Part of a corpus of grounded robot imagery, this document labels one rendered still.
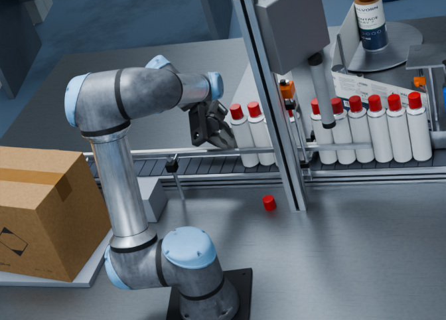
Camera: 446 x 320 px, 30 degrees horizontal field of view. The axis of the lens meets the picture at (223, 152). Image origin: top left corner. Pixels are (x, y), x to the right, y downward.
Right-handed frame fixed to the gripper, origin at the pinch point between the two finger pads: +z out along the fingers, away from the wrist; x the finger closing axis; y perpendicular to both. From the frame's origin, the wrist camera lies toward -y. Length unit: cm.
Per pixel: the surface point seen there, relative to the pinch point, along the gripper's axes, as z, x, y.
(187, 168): -3.4, 16.9, -0.8
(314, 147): 10.3, -23.2, -3.9
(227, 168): 3.2, 5.4, -1.5
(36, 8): -51, 254, 285
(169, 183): -4.1, 22.6, -5.0
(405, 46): 25, -36, 58
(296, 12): -26, -51, -11
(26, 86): -26, 233, 199
